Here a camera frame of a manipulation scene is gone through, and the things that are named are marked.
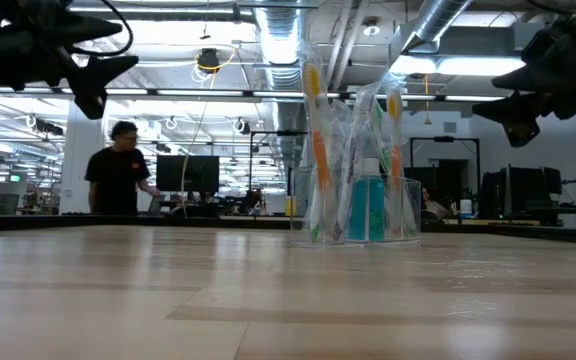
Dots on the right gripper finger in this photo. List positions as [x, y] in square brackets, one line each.
[525, 80]
[520, 115]

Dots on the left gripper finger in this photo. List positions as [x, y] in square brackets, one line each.
[95, 75]
[83, 31]

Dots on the teal mouthwash bottle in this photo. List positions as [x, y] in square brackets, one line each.
[366, 210]

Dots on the clear acrylic organizer box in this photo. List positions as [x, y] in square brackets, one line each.
[300, 242]

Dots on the black ceiling device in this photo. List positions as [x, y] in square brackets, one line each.
[48, 127]

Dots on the black workstation equipment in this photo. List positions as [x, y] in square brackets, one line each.
[523, 187]

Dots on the white building pillar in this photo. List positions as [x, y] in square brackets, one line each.
[70, 165]

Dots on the orange hanging pendant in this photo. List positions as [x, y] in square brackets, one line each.
[427, 120]

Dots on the person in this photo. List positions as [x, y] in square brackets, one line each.
[433, 205]
[115, 175]

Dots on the small white bottle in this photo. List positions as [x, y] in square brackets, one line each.
[466, 207]

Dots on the green exit sign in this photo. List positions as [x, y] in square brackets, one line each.
[15, 177]

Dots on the black monitor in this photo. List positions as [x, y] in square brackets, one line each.
[193, 172]

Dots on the round ceiling sensor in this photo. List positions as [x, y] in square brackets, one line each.
[371, 29]

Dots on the yellow container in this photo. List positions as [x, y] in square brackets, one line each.
[290, 206]

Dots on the black gantry frame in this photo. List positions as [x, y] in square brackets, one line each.
[443, 138]
[278, 133]

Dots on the long ceiling light rail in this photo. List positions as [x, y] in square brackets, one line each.
[193, 92]

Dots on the silver spiral ceiling duct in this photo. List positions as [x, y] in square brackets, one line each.
[438, 17]

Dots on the corrugated silver ceiling duct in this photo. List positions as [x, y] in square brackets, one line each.
[280, 45]

